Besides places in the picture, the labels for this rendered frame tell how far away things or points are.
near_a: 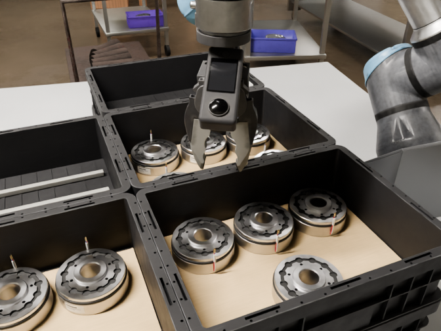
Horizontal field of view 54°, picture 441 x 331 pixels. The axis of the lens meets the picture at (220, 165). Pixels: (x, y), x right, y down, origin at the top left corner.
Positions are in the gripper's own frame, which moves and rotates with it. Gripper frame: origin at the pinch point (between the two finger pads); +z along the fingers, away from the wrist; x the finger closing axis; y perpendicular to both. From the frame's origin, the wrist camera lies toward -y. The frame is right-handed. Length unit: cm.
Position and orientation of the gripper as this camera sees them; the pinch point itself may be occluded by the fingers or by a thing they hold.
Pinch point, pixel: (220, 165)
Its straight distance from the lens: 65.3
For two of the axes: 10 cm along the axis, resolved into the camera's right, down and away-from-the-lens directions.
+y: 1.1, -5.5, 8.3
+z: -0.1, 8.3, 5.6
